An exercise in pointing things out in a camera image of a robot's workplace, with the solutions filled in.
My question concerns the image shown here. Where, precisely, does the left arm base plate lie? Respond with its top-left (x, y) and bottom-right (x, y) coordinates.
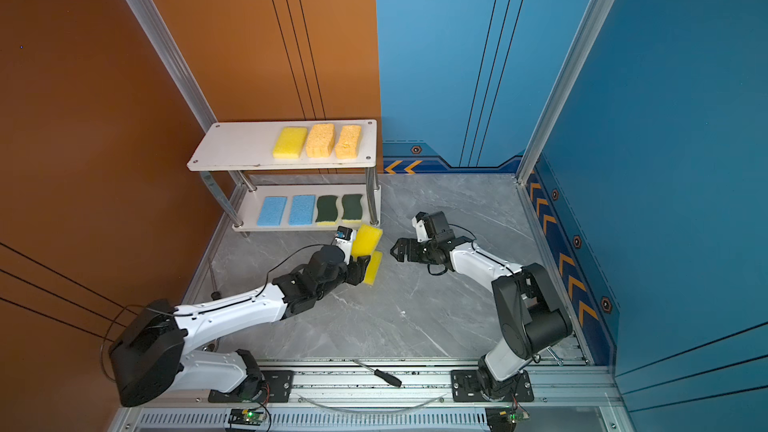
top-left (208, 369), bottom-right (294, 404)

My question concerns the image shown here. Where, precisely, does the white two-tier shelf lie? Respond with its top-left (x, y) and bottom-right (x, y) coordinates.
top-left (187, 119), bottom-right (381, 234)

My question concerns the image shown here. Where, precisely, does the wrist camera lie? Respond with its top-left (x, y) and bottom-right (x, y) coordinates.
top-left (412, 217), bottom-right (430, 243)
top-left (334, 226), bottom-right (356, 246)

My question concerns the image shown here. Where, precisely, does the green yellow scouring sponge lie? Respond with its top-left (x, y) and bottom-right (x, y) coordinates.
top-left (342, 194), bottom-right (363, 222)
top-left (315, 195), bottom-right (339, 226)

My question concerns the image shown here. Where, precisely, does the right green circuit board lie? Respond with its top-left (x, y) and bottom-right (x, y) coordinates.
top-left (484, 408), bottom-right (517, 432)

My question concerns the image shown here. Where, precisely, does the black yellow handled screwdriver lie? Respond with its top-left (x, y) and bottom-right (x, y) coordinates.
top-left (208, 263), bottom-right (222, 300)

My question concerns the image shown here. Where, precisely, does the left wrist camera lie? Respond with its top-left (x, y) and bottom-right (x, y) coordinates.
top-left (334, 226), bottom-right (356, 246)

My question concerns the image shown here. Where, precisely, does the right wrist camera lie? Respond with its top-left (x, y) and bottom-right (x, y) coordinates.
top-left (412, 217), bottom-right (430, 243)

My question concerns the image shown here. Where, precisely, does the aluminium corner post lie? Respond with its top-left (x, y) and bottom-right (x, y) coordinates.
top-left (125, 0), bottom-right (217, 132)
top-left (516, 0), bottom-right (615, 186)

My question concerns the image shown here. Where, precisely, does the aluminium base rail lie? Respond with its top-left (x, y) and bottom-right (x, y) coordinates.
top-left (109, 359), bottom-right (633, 431)

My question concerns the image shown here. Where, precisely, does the right aluminium corner post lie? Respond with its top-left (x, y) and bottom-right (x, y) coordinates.
top-left (516, 0), bottom-right (615, 186)

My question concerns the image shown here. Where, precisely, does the green circuit board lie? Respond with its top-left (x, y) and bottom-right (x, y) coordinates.
top-left (484, 408), bottom-right (517, 432)
top-left (227, 408), bottom-right (268, 430)

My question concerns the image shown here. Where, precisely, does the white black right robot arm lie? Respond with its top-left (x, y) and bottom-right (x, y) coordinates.
top-left (390, 212), bottom-right (573, 400)

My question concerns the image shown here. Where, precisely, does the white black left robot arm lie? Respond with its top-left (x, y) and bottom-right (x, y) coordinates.
top-left (108, 245), bottom-right (382, 407)

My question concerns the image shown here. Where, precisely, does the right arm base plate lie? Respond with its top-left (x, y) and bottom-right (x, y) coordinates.
top-left (450, 369), bottom-right (535, 403)

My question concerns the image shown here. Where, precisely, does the left aluminium corner post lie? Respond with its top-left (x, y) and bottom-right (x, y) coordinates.
top-left (125, 0), bottom-right (217, 132)

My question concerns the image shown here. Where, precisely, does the orange yellow sponge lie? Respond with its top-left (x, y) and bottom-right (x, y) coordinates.
top-left (334, 124), bottom-right (362, 160)
top-left (305, 123), bottom-right (335, 159)

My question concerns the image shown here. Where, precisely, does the blue sponge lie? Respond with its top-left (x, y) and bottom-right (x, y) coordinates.
top-left (288, 195), bottom-right (316, 227)
top-left (257, 196), bottom-right (287, 227)

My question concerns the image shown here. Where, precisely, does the left green circuit board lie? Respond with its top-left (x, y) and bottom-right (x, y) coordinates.
top-left (227, 408), bottom-right (268, 430)

